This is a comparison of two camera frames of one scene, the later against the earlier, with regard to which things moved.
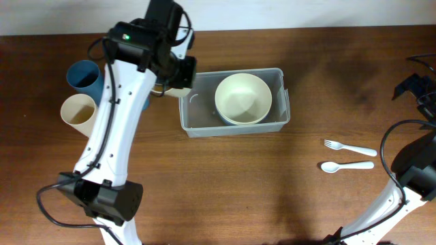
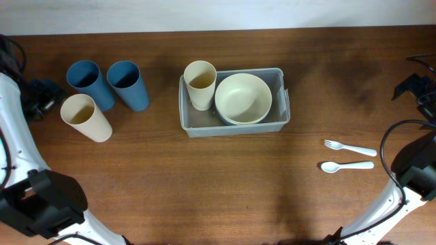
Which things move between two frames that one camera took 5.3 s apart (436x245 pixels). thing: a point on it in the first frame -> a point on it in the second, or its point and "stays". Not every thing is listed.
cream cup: x=158 y=91 -> x=199 y=78
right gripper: x=414 y=84 stays
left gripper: x=189 y=79 -> x=54 y=92
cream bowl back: x=242 y=98 stays
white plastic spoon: x=330 y=167 stays
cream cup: x=80 y=111 stays
